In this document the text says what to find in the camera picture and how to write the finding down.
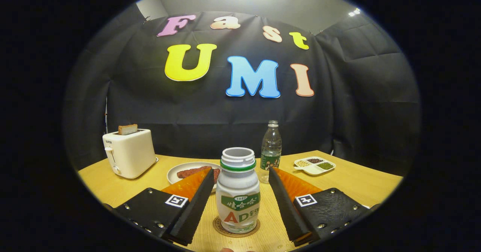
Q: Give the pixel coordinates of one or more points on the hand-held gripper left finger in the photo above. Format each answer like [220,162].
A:
[195,207]

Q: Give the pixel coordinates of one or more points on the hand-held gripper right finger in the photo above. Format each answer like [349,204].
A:
[287,207]

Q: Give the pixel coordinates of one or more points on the round cork coaster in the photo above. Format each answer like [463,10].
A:
[217,225]

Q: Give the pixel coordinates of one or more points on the white juice bottle green label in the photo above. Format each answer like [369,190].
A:
[236,184]

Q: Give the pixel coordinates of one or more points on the clear plastic water bottle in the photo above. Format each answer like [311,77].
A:
[271,146]

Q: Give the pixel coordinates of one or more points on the red meat slice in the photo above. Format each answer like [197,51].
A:
[189,172]

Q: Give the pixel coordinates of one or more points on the round grey plate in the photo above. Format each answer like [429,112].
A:
[174,171]

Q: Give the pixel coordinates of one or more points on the white divided bean dish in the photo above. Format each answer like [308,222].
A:
[313,170]

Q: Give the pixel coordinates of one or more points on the wooden table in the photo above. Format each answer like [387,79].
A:
[357,184]

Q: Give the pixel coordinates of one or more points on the cream toaster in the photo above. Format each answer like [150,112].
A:
[131,154]

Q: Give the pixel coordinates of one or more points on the toast bread slice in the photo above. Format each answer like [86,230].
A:
[127,129]

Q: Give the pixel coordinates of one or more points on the black backdrop cloth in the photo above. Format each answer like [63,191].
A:
[338,113]

